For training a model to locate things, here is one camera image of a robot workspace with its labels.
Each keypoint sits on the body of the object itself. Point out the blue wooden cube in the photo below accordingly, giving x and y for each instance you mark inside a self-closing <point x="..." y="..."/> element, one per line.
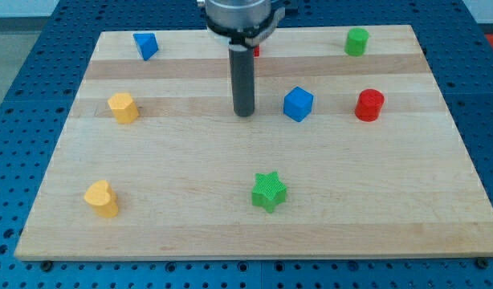
<point x="298" y="104"/>

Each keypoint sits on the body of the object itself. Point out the blue wooden triangular prism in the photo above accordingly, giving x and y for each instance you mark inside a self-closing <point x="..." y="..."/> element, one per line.
<point x="146" y="45"/>

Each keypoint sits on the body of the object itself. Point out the yellow wooden heart block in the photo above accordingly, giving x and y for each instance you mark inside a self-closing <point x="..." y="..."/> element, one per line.
<point x="102" y="199"/>

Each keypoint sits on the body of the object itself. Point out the green wooden star block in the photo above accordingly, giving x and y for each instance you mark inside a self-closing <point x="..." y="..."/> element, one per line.
<point x="268" y="191"/>

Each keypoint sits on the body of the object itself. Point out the yellow wooden hexagon block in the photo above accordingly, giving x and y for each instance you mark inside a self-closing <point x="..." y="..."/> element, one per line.
<point x="123" y="108"/>

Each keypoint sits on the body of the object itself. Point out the red wooden cylinder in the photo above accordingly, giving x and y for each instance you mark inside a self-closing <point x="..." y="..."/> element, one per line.
<point x="369" y="105"/>

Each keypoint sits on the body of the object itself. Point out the green wooden cylinder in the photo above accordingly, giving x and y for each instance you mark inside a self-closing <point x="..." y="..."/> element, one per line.
<point x="356" y="41"/>

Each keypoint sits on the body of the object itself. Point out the light wooden board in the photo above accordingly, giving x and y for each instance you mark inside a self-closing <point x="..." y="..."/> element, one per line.
<point x="402" y="186"/>

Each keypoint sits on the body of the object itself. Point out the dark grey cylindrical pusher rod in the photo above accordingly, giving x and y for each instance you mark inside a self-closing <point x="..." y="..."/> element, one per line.
<point x="242" y="74"/>

